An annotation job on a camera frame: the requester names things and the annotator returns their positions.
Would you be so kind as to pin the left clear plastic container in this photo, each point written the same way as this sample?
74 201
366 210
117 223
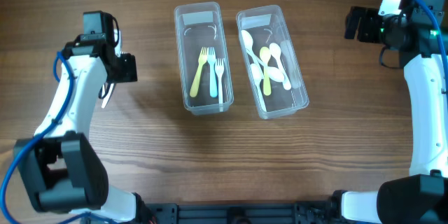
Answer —
200 25

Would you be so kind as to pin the slim white plastic spoon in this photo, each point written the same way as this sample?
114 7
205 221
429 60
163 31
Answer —
248 44

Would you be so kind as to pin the thin-handled white plastic spoon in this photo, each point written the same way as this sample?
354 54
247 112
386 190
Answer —
257 77

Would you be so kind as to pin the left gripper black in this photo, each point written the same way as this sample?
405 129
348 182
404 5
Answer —
129 68

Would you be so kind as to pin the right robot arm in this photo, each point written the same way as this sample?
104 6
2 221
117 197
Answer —
417 30

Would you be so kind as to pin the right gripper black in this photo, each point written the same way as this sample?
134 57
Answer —
369 17

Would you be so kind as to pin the broad white plastic spoon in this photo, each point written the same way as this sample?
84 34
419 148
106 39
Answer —
272 72

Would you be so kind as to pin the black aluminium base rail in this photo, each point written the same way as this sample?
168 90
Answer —
316 212

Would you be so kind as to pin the wide-handled white plastic fork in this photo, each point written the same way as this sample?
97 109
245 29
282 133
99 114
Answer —
211 59

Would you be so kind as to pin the cream yellow plastic fork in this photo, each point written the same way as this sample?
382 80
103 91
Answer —
202 59

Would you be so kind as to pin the thick-handled white plastic spoon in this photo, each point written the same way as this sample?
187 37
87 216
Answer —
275 50

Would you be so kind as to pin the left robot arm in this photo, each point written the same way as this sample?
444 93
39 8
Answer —
60 170

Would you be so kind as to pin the clear plastic container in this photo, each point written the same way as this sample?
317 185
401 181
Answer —
200 25
267 25

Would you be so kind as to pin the right clear plastic container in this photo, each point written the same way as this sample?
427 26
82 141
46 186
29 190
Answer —
267 25

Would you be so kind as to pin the cream yellow plastic spoon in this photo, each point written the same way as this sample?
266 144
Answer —
265 57

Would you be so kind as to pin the long white plastic fork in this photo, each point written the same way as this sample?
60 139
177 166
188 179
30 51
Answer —
106 96

